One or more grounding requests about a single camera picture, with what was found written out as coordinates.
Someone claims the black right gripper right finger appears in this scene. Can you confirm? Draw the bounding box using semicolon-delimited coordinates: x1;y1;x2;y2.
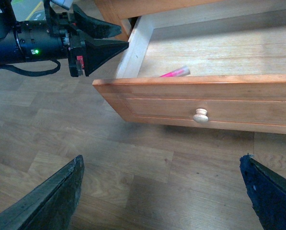
240;155;286;230

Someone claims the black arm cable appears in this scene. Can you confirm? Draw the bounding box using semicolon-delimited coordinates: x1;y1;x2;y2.
0;58;61;77

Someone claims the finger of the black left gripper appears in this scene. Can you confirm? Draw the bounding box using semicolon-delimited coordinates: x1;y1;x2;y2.
72;4;122;39
84;39;129;76

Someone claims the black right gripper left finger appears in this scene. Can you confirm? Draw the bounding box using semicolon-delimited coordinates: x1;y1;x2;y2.
0;155;85;230

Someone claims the pink marker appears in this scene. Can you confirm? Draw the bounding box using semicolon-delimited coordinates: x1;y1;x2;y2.
160;66;190;78

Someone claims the wooden drawer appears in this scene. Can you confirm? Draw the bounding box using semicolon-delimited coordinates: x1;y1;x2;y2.
93;6;286;134

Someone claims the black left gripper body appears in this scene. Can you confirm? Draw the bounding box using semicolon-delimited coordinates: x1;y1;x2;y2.
43;0;86;77

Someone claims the wooden nightstand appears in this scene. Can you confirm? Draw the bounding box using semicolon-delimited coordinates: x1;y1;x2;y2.
95;0;215;41

